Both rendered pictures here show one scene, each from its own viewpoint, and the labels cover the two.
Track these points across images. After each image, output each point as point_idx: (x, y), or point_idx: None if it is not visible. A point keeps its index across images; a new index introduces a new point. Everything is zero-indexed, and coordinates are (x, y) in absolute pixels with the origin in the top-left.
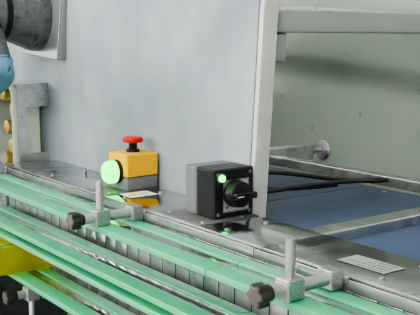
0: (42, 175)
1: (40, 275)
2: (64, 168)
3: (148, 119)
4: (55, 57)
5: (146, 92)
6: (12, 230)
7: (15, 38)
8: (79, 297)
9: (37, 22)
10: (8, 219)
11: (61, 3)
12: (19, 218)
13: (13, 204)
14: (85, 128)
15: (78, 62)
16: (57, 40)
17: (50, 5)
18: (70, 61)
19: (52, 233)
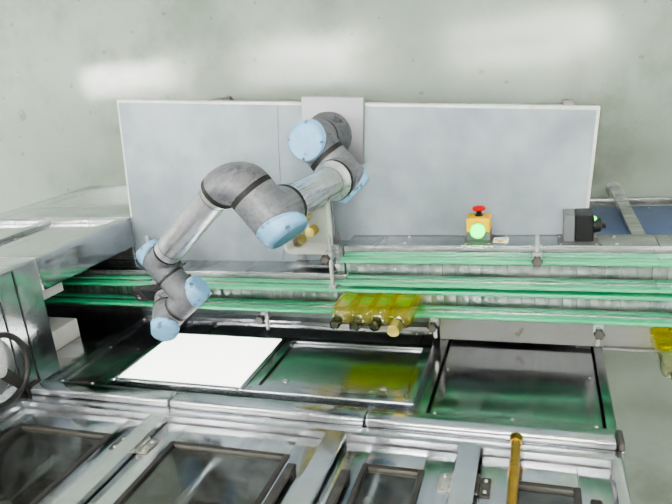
0: (399, 245)
1: (424, 309)
2: (387, 238)
3: (477, 193)
4: (361, 162)
5: (475, 177)
6: (413, 285)
7: None
8: (482, 311)
9: (347, 139)
10: (384, 280)
11: (363, 123)
12: (385, 278)
13: (354, 271)
14: (393, 208)
15: (382, 163)
16: (361, 150)
17: (349, 125)
18: (370, 163)
19: (438, 279)
